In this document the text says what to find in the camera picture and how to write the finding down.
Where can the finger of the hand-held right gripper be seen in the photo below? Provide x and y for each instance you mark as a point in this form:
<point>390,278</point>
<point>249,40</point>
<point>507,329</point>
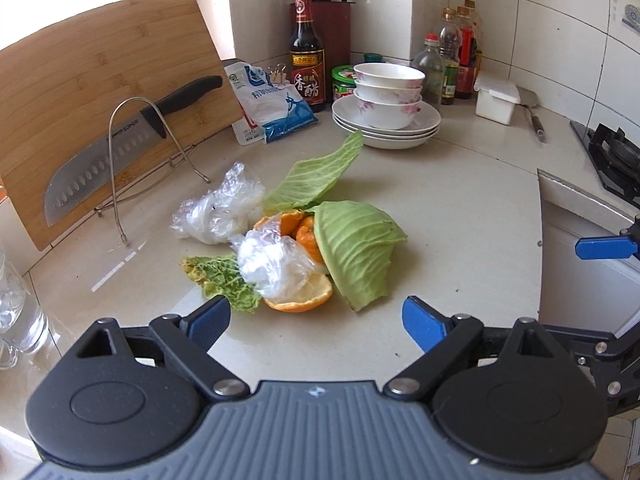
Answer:
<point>602,248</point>
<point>616,362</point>

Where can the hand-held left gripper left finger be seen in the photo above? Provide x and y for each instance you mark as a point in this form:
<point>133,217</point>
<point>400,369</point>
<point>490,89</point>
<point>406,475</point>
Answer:
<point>210,321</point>

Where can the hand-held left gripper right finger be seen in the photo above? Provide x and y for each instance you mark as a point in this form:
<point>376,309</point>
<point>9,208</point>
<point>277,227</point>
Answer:
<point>422,322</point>

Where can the clear plastic bag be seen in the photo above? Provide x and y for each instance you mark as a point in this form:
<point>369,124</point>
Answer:
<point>220,205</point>
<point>272,265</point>

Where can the curled orange peel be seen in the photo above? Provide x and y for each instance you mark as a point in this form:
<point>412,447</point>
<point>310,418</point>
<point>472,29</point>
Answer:
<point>287,222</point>

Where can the wilted green leaf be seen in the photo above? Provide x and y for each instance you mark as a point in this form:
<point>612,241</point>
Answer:
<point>220,280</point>

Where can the large green cabbage leaf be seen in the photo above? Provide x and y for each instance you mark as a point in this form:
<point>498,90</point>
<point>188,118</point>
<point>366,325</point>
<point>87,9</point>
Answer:
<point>360,250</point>

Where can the black gas stove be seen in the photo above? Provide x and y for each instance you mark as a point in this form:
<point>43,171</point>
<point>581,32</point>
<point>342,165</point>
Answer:
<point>612,152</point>

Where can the metal spatula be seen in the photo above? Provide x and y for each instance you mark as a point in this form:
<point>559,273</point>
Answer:
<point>529,99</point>

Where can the long green cabbage leaf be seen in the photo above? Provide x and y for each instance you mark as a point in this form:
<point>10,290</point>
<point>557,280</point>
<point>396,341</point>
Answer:
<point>310,175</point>

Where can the white plate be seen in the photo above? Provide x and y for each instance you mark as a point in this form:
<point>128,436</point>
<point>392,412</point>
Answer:
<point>400,144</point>
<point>430,117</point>
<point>432,131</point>

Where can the white plastic box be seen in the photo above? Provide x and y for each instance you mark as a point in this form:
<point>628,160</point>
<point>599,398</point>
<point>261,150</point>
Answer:
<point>495,102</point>

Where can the clear glass mug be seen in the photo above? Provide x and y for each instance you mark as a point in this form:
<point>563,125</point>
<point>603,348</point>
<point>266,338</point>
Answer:
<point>20,310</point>

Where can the white and blue salt bag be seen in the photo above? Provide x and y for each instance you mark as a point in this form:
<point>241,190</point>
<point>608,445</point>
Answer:
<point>280,110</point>

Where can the red-label dark bottle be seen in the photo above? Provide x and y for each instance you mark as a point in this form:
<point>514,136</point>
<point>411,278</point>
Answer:
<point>467,65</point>

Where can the green-label oil bottle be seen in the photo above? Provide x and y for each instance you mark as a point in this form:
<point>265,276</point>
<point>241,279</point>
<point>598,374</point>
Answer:
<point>450,60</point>

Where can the clear red-capped glass bottle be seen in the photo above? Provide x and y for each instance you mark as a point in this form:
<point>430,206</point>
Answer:
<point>429,72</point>

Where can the green-lidded jar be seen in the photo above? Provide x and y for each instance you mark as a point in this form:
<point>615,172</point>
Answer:
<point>344,82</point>

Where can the teal-lidded jar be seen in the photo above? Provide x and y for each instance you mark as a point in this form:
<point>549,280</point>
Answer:
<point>373,58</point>

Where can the dark vinegar bottle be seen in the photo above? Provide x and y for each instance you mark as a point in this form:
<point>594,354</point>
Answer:
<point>307,60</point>

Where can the bamboo cutting board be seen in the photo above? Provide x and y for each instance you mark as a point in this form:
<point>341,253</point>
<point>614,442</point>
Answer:
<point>75,75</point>

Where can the dark red knife block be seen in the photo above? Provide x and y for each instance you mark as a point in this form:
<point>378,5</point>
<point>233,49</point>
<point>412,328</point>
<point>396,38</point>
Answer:
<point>337,35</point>

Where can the wall tile sticker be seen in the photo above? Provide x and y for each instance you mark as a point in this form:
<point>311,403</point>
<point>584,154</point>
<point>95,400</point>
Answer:
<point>631,17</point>

